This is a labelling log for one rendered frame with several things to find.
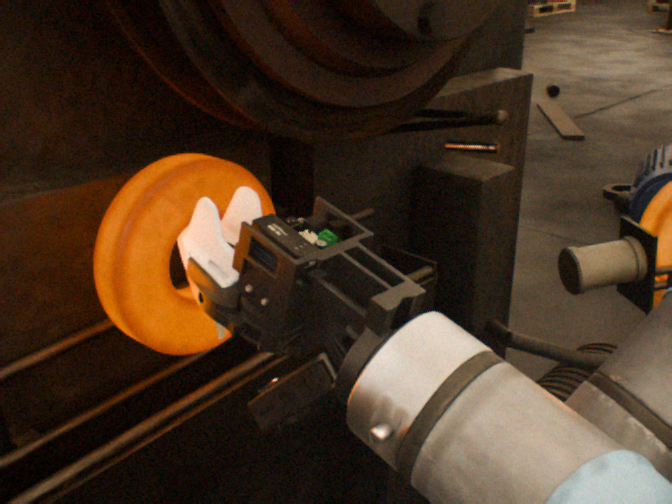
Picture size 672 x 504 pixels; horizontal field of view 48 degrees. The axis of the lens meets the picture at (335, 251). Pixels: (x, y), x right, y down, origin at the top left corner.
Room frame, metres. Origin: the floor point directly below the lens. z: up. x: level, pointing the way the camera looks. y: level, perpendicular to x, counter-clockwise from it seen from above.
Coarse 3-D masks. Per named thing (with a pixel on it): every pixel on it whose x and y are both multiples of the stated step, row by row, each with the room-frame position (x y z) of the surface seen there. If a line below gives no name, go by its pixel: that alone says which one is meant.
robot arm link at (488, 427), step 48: (480, 384) 0.35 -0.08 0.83; (528, 384) 0.36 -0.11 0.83; (432, 432) 0.33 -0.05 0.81; (480, 432) 0.33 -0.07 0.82; (528, 432) 0.32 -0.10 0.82; (576, 432) 0.32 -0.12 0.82; (432, 480) 0.33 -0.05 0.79; (480, 480) 0.31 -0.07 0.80; (528, 480) 0.30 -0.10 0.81; (576, 480) 0.30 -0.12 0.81; (624, 480) 0.30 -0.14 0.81
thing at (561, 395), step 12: (588, 348) 0.91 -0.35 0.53; (600, 348) 0.90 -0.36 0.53; (612, 348) 0.90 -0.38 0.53; (552, 372) 0.86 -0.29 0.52; (564, 372) 0.85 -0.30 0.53; (576, 372) 0.84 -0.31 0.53; (588, 372) 0.84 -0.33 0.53; (540, 384) 0.82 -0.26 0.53; (552, 384) 0.81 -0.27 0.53; (564, 384) 0.82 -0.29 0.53; (576, 384) 0.81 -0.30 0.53; (564, 396) 0.78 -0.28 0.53
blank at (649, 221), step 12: (660, 192) 0.89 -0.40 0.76; (660, 204) 0.88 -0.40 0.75; (648, 216) 0.88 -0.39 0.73; (660, 216) 0.87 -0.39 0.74; (648, 228) 0.87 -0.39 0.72; (660, 228) 0.86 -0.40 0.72; (660, 240) 0.86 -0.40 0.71; (660, 252) 0.86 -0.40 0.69; (660, 264) 0.86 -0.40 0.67; (660, 276) 0.87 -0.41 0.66
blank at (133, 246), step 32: (160, 160) 0.54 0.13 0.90; (192, 160) 0.54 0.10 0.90; (224, 160) 0.55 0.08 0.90; (128, 192) 0.51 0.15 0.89; (160, 192) 0.51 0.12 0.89; (192, 192) 0.53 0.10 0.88; (224, 192) 0.55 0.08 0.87; (256, 192) 0.57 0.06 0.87; (128, 224) 0.49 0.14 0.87; (160, 224) 0.50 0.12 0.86; (96, 256) 0.49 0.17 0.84; (128, 256) 0.48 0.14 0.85; (160, 256) 0.50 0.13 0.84; (96, 288) 0.49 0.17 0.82; (128, 288) 0.48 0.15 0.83; (160, 288) 0.50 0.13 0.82; (128, 320) 0.48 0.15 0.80; (160, 320) 0.50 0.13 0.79; (192, 320) 0.52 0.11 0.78; (192, 352) 0.51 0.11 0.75
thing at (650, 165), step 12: (648, 156) 2.73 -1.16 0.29; (660, 156) 2.59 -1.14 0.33; (636, 168) 2.75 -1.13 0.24; (648, 168) 2.60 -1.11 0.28; (660, 168) 2.51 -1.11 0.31; (636, 180) 2.60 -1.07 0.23; (648, 180) 2.43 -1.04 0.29; (660, 180) 2.41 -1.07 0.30; (636, 192) 2.44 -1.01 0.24; (648, 192) 2.40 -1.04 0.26; (636, 204) 2.43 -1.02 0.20; (648, 204) 2.40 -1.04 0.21; (636, 216) 2.42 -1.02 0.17
